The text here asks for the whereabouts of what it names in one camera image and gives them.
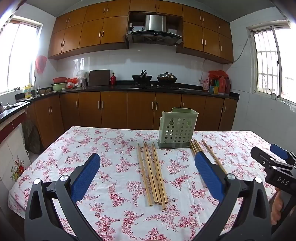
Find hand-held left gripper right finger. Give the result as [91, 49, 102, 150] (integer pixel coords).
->
[194, 152, 272, 241]

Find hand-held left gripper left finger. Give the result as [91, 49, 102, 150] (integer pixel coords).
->
[24, 152, 101, 241]

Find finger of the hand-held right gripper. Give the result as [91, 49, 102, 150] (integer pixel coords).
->
[251, 146, 279, 168]
[270, 143, 296, 165]

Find green perforated chopstick holder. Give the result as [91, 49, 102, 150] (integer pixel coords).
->
[158, 107, 199, 149]

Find person's right hand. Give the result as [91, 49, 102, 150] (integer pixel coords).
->
[271, 187, 284, 226]

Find red floral tablecloth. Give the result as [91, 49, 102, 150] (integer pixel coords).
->
[8, 126, 296, 241]

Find dark sack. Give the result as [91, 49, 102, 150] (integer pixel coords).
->
[22, 119, 43, 155]

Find flower sticker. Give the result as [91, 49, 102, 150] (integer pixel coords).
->
[10, 156, 26, 181]

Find wooden base cabinets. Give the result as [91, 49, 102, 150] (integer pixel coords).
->
[25, 91, 238, 150]

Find orange oil bottle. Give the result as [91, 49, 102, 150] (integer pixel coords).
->
[218, 76, 226, 95]

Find black kitchen countertop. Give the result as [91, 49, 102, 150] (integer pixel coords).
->
[0, 84, 240, 124]

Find red and white plastic bag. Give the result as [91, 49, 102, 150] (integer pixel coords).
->
[66, 78, 82, 89]

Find dark cutting board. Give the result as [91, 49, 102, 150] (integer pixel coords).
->
[88, 70, 111, 87]

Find black gas stove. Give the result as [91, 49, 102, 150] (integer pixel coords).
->
[129, 83, 181, 90]

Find pan with metal lid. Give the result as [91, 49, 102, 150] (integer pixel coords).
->
[157, 72, 178, 83]

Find black wok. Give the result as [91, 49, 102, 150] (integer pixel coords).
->
[132, 70, 153, 82]

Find hanging red plastic bag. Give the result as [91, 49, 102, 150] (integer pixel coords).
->
[35, 55, 48, 74]

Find steel range hood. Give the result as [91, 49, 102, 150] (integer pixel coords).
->
[126, 14, 184, 46]

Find barred window with white frame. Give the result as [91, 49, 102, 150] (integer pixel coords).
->
[246, 21, 296, 104]

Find wall cable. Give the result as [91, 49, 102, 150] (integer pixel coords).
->
[232, 35, 252, 64]

